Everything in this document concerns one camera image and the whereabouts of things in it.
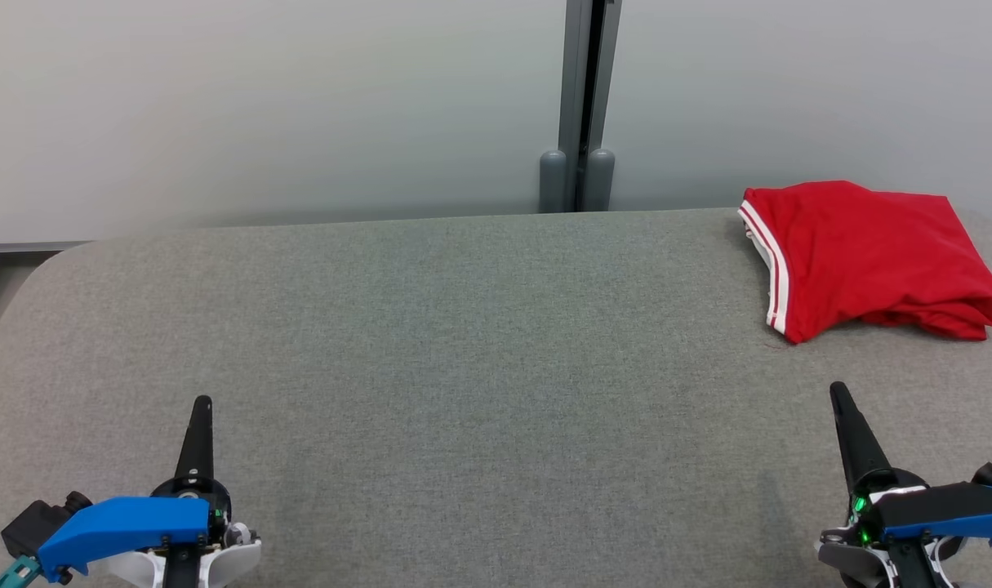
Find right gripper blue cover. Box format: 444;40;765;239
818;381;992;588

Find grey metal partition post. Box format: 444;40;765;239
558;0;624;214

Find red basketball jersey white sleeves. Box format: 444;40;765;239
738;180;992;345

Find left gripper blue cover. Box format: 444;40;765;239
37;395;235;588

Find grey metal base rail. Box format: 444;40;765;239
0;231;93;288

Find teal left cable connector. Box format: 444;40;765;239
0;555;41;588

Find grey cylindrical post bumper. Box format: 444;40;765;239
584;149;616;212
540;149;567;214

